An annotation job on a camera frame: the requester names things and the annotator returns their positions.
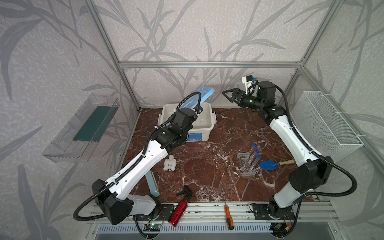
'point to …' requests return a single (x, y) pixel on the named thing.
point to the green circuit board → (152, 227)
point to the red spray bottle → (178, 213)
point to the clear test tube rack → (244, 165)
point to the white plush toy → (170, 164)
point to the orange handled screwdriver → (229, 218)
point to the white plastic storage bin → (203, 125)
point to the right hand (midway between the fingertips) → (227, 90)
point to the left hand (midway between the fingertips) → (182, 109)
